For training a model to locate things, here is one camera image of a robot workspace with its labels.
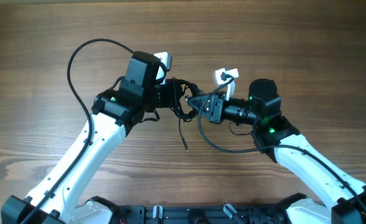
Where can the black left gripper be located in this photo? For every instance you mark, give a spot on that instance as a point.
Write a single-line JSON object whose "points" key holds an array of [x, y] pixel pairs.
{"points": [[172, 88]]}

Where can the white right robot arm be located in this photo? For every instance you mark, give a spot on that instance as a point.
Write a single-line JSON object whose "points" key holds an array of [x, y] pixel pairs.
{"points": [[343, 196]]}

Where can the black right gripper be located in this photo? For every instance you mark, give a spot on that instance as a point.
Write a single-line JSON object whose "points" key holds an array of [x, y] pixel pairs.
{"points": [[216, 106]]}

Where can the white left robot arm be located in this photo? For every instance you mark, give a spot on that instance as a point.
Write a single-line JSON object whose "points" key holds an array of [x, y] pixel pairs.
{"points": [[113, 114]]}

